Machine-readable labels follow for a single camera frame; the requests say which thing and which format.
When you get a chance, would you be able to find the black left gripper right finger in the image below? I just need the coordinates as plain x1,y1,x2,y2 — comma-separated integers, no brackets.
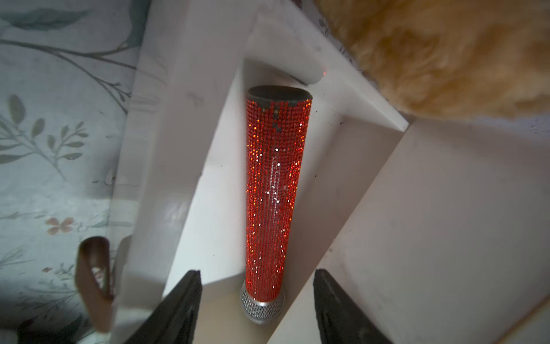
313,269,392,344

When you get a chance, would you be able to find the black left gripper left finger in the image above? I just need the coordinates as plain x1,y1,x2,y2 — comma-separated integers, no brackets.
126,270,203,344

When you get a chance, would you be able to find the white plastic drawer cabinet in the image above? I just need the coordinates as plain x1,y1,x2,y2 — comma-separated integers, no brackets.
270,116,549,343

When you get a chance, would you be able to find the brown teddy bear plush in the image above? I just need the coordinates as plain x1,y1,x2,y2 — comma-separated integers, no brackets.
316,1,549,120

